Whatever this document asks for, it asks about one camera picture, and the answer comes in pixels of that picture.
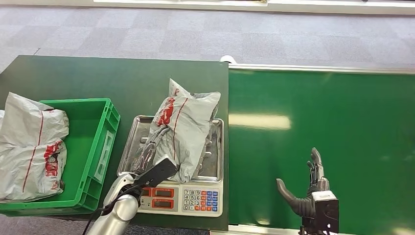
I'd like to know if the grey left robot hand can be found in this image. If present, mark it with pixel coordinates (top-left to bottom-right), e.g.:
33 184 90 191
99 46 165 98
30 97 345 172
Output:
129 124 171 176

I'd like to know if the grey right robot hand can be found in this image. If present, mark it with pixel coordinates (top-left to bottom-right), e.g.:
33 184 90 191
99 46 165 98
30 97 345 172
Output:
276 147 331 218

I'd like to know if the white red-print courier bag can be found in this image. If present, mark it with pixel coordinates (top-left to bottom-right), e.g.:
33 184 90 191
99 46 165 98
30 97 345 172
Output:
0 92 70 202
147 78 222 184

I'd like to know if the green conveyor belt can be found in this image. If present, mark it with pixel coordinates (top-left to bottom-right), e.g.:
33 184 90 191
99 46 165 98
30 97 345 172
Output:
228 69 415 235

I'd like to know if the clear label pocket on crate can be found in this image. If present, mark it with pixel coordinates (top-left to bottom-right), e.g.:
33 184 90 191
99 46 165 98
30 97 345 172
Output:
93 130 115 183

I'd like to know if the electronic scale with steel tray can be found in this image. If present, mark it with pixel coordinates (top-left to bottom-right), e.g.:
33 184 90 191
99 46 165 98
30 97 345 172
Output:
116 115 225 218

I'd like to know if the green plastic crate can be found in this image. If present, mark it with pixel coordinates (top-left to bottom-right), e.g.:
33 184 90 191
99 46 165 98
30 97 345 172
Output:
0 98 121 217

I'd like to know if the white baseboard strip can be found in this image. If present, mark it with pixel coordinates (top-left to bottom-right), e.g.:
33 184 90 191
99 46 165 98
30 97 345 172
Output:
0 0 415 15

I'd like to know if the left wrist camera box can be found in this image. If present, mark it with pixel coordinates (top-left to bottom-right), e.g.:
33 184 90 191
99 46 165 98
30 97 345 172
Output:
134 158 179 189

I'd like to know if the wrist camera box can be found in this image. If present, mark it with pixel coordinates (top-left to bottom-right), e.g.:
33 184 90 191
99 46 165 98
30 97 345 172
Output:
134 158 179 189
300 190 340 235

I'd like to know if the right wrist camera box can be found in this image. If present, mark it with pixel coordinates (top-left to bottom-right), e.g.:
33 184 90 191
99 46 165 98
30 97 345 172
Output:
300 190 340 235

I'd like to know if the silver conveyor side rail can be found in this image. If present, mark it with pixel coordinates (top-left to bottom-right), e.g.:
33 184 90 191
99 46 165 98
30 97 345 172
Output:
228 63 415 75
210 225 304 235

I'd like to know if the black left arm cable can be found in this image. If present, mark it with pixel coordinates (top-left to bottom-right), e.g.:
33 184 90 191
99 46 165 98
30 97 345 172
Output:
82 185 143 235

